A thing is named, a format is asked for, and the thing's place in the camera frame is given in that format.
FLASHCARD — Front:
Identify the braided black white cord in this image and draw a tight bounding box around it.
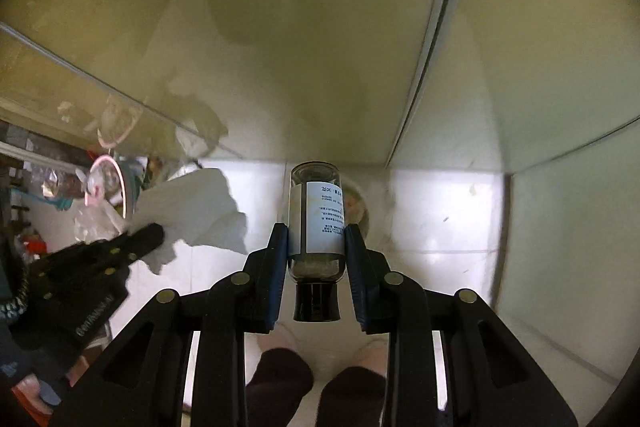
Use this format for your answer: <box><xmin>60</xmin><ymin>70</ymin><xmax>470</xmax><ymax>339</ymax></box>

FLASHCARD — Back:
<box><xmin>0</xmin><ymin>252</ymin><xmax>31</xmax><ymax>323</ymax></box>

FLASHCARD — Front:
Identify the glass bottle with white label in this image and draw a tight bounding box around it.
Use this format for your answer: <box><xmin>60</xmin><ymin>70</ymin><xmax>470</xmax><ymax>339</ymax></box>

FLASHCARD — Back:
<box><xmin>287</xmin><ymin>161</ymin><xmax>347</xmax><ymax>324</ymax></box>

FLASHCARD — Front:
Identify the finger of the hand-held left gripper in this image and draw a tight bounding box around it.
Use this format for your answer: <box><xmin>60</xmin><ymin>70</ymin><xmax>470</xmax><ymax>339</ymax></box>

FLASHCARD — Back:
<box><xmin>45</xmin><ymin>223</ymin><xmax>166</xmax><ymax>278</ymax></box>

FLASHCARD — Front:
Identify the person's right foot dark sock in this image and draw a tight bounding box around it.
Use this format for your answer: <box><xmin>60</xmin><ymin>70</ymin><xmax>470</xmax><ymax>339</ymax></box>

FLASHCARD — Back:
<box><xmin>319</xmin><ymin>367</ymin><xmax>388</xmax><ymax>427</ymax></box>

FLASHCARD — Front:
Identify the pink rimmed bin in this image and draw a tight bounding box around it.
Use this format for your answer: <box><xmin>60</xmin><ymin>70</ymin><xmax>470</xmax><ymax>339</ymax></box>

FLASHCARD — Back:
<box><xmin>75</xmin><ymin>152</ymin><xmax>141</xmax><ymax>228</ymax></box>

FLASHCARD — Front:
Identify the person's foot dark sock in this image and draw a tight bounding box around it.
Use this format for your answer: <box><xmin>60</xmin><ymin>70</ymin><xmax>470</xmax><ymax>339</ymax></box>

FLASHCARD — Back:
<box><xmin>319</xmin><ymin>367</ymin><xmax>388</xmax><ymax>427</ymax></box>
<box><xmin>245</xmin><ymin>348</ymin><xmax>315</xmax><ymax>427</ymax></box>

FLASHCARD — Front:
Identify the person's left hand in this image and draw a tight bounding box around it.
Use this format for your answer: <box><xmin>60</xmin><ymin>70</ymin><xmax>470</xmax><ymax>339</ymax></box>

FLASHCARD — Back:
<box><xmin>12</xmin><ymin>374</ymin><xmax>63</xmax><ymax>413</ymax></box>

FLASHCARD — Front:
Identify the white paper napkin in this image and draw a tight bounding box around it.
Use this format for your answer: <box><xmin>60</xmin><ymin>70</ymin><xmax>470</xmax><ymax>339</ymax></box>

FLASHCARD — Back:
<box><xmin>132</xmin><ymin>167</ymin><xmax>249</xmax><ymax>276</ymax></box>

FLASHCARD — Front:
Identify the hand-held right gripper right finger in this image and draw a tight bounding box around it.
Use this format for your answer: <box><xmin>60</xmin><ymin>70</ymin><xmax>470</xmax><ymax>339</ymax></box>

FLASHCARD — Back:
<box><xmin>344</xmin><ymin>223</ymin><xmax>578</xmax><ymax>427</ymax></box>

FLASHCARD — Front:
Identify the person's left foot dark sock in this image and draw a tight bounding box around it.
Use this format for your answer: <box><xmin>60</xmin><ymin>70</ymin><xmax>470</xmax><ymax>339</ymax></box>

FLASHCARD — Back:
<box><xmin>245</xmin><ymin>348</ymin><xmax>315</xmax><ymax>427</ymax></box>

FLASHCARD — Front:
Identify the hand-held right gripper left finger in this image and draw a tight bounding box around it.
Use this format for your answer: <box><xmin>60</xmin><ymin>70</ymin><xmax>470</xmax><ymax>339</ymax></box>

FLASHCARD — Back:
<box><xmin>50</xmin><ymin>222</ymin><xmax>291</xmax><ymax>427</ymax></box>

